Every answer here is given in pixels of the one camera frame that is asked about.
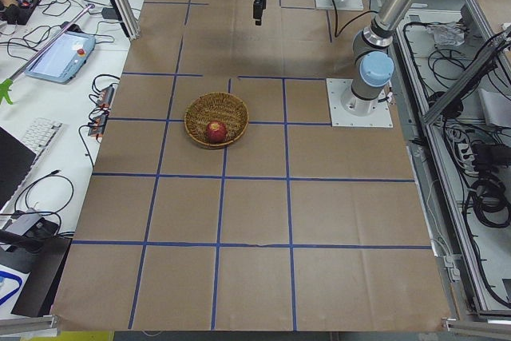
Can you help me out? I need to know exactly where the woven wicker basket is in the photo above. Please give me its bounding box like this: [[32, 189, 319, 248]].
[[184, 92, 249, 149]]

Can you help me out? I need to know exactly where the red apple in basket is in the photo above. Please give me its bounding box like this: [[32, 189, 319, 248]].
[[206, 121, 228, 144]]

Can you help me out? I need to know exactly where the black power adapter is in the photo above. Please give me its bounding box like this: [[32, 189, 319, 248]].
[[101, 7, 118, 20]]

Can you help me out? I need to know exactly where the teach pendant upper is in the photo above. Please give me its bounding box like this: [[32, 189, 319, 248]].
[[24, 32, 96, 84]]

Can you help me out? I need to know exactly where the white keyboard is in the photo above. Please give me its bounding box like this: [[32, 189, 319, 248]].
[[6, 118, 62, 195]]

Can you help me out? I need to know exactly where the metal grabber stick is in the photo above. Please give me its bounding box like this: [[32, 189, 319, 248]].
[[1, 3, 95, 105]]

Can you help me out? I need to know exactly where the black laptop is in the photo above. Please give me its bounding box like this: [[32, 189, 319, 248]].
[[0, 128, 36, 208]]

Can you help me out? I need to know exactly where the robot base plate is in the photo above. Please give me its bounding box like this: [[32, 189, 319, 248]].
[[326, 78, 394, 129]]

